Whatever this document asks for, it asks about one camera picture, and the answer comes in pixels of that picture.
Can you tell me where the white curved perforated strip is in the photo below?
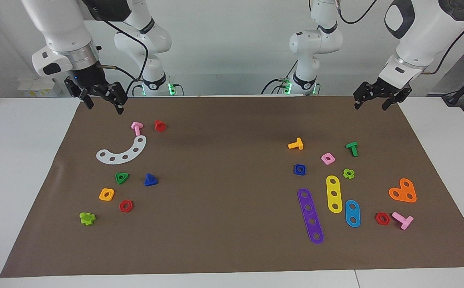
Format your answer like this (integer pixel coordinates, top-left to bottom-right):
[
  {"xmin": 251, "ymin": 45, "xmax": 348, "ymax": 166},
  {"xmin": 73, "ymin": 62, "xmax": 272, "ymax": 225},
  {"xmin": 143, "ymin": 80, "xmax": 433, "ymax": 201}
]
[{"xmin": 96, "ymin": 135, "xmax": 147, "ymax": 165}]

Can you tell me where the white background box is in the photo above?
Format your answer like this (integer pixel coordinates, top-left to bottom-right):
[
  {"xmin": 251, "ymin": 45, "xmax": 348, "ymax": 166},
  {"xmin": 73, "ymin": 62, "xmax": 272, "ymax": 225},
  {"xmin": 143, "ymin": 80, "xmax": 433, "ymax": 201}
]
[{"xmin": 18, "ymin": 78, "xmax": 58, "ymax": 98}]

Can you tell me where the yellow three-hole strip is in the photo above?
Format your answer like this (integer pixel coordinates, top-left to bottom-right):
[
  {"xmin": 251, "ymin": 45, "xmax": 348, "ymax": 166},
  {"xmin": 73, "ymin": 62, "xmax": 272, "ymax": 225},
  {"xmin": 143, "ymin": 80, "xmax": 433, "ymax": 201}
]
[{"xmin": 326, "ymin": 175, "xmax": 343, "ymax": 214}]

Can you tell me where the orange heart-shaped plate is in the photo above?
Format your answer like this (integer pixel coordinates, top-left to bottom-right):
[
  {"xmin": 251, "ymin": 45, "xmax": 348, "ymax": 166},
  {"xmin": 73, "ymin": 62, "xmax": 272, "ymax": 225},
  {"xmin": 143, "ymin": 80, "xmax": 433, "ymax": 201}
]
[{"xmin": 388, "ymin": 178, "xmax": 417, "ymax": 203}]

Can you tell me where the blue two-hole strip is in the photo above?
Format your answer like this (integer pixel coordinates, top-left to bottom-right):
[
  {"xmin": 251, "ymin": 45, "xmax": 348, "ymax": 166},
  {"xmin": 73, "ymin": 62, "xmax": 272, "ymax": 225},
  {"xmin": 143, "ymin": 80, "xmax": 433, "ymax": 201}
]
[{"xmin": 344, "ymin": 200, "xmax": 361, "ymax": 228}]

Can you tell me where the purple four-hole strip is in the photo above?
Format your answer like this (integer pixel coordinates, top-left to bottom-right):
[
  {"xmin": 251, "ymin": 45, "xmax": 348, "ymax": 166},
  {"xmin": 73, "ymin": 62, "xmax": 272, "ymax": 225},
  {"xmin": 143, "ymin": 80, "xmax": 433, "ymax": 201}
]
[{"xmin": 297, "ymin": 188, "xmax": 324, "ymax": 244}]

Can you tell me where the brown table mat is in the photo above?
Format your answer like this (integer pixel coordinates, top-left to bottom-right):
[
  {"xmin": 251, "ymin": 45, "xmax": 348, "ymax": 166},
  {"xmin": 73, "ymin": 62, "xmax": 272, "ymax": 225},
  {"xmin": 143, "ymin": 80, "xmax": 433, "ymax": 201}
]
[{"xmin": 0, "ymin": 95, "xmax": 464, "ymax": 278}]

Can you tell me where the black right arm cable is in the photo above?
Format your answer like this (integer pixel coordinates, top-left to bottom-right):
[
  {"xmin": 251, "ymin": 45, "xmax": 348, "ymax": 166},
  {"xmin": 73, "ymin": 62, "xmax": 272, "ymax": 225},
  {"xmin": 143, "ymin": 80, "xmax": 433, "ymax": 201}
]
[{"xmin": 82, "ymin": 0, "xmax": 149, "ymax": 94}]

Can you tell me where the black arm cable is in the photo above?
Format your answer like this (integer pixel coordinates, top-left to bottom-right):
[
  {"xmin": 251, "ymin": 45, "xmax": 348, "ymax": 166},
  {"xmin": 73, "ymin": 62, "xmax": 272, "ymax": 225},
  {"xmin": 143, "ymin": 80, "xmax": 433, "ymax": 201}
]
[
  {"xmin": 82, "ymin": 0, "xmax": 149, "ymax": 94},
  {"xmin": 336, "ymin": 0, "xmax": 464, "ymax": 74}
]

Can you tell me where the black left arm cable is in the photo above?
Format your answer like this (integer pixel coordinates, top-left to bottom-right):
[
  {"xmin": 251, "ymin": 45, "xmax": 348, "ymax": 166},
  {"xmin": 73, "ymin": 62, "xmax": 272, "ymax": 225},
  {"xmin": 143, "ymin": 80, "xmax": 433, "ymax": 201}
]
[{"xmin": 336, "ymin": 0, "xmax": 464, "ymax": 74}]

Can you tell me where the black base cable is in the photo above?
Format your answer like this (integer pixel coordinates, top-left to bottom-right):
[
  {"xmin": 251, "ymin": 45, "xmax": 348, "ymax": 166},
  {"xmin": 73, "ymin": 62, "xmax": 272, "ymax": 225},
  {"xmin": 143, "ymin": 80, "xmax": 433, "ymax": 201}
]
[{"xmin": 261, "ymin": 77, "xmax": 296, "ymax": 95}]

